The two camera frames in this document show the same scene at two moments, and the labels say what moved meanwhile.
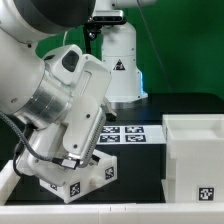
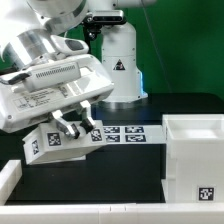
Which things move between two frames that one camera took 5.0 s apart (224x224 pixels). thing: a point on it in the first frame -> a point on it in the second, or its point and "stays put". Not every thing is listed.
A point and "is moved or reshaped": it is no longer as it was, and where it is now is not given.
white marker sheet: x=132 y=135 stays put
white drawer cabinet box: x=194 y=146 stays put
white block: x=102 y=169 is moved or reshaped
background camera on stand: x=108 y=16 stays put
